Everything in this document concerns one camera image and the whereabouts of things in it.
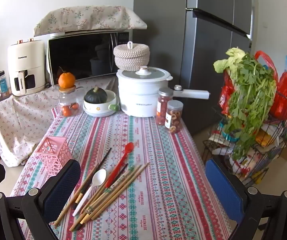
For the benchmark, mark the dark wooden chopstick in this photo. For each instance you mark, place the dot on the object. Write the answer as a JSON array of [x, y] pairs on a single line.
[[121, 171], [101, 161]]

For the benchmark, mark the striped patterned tablecloth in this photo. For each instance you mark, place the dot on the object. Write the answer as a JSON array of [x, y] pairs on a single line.
[[163, 180]]

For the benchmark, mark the leafy green vegetables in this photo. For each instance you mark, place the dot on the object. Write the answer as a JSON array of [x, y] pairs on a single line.
[[251, 92]]

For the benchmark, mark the orange tangerine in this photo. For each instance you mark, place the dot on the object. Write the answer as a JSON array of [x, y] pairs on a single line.
[[66, 80]]

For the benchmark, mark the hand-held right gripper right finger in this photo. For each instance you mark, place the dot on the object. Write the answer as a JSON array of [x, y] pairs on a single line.
[[223, 192]]

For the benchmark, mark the white electric cooking pot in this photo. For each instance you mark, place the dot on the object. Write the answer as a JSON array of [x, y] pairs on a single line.
[[138, 95]]

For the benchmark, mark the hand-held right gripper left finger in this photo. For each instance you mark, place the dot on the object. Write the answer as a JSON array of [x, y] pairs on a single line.
[[61, 187]]

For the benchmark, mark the dark green pumpkin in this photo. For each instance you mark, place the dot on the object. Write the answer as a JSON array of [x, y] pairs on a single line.
[[96, 96]]

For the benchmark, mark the printed bamboo chopstick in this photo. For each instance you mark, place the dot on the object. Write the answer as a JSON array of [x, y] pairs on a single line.
[[126, 176]]

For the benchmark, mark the small-flower white cloth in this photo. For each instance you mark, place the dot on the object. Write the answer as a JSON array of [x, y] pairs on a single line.
[[21, 125]]

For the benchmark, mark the black microwave oven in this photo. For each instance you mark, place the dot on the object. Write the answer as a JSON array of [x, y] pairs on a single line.
[[83, 55]]

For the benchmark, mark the glass jar with wooden lid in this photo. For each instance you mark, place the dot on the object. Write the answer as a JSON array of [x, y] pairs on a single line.
[[67, 100]]

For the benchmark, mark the brown wooden chopstick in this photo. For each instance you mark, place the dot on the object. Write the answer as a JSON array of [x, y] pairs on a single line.
[[68, 206]]

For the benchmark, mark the grey refrigerator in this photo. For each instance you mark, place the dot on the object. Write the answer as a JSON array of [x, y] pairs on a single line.
[[163, 30]]

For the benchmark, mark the pink lattice utensil holder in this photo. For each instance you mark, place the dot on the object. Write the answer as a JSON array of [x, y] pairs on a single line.
[[52, 152]]

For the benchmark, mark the tall jar of red snacks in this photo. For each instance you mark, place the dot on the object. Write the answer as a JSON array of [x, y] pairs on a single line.
[[162, 105]]

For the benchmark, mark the cream air fryer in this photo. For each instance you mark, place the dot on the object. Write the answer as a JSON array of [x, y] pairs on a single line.
[[26, 62]]

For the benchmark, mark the red plastic spoon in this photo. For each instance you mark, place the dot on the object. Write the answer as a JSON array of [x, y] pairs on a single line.
[[119, 165]]

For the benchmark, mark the woven lidded basket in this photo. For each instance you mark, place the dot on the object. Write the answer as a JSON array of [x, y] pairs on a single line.
[[131, 57]]

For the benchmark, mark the blue-label plastic jar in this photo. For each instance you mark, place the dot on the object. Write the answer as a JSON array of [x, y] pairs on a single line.
[[1, 85]]

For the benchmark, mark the floral branch-print cloth cover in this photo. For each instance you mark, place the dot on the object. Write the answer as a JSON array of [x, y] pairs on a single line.
[[88, 20]]

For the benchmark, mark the white plastic spoon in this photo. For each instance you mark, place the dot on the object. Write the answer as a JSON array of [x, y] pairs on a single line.
[[97, 177]]

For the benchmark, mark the red snack packet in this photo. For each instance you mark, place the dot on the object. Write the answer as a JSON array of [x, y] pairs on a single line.
[[225, 95]]

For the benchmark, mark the jar of dried fruit rings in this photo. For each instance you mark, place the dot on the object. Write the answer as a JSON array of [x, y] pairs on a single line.
[[174, 117]]

